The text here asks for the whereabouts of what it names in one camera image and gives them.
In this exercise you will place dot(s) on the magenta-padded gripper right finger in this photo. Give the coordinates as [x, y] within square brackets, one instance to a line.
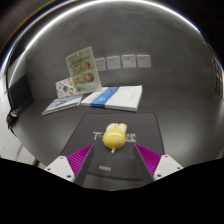
[160, 165]

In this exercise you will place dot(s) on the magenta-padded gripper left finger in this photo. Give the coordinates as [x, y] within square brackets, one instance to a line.
[71, 165]

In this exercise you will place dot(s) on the yellow rabbit-shaped computer mouse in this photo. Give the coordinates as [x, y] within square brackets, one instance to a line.
[114, 136]

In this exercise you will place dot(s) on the black mouse pad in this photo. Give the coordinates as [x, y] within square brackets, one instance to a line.
[100, 123]

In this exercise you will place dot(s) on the white cartoon sticker sheet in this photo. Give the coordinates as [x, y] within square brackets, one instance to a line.
[65, 88]

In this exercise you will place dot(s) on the white and blue book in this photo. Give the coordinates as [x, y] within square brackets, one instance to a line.
[116, 96]

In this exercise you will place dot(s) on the green food leaflet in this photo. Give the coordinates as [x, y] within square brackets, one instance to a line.
[83, 70]

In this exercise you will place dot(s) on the white wall switch group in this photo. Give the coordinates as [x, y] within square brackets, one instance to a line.
[128, 61]

